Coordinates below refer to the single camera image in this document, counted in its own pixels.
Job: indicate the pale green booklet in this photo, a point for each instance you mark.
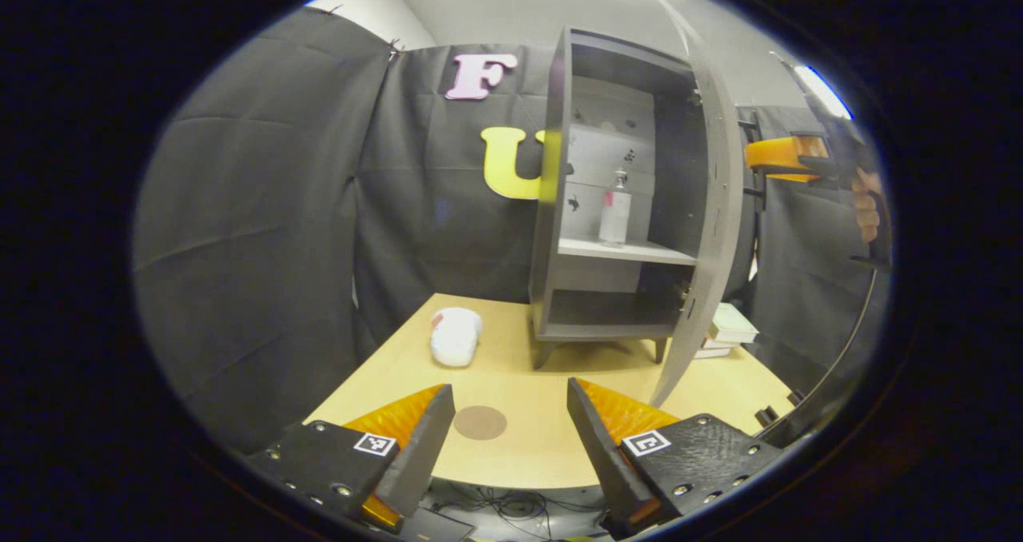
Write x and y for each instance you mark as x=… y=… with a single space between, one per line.
x=731 y=322

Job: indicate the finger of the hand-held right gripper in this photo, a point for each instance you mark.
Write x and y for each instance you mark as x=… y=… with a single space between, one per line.
x=779 y=158

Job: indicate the ceiling light panel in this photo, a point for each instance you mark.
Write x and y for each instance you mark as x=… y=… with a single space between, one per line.
x=823 y=90

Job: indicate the round brown coaster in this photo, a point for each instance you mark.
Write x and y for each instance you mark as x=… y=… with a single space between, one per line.
x=479 y=423

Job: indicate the white cabinet shelf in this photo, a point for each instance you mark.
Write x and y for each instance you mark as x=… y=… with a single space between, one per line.
x=623 y=250

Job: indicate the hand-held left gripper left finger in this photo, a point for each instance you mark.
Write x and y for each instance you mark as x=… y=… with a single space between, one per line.
x=423 y=454

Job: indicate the white crumpled cloth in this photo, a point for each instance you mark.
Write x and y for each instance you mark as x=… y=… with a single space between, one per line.
x=455 y=338

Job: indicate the clear plastic bottle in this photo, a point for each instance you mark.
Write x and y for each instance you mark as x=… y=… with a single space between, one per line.
x=614 y=218

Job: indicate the black backdrop cloth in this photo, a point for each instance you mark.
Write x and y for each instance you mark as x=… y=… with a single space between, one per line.
x=264 y=206

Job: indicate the dark grey cabinet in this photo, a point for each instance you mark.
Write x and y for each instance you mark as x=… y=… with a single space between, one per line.
x=551 y=230

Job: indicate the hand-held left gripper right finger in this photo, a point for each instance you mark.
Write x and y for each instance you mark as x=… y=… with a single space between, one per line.
x=603 y=462

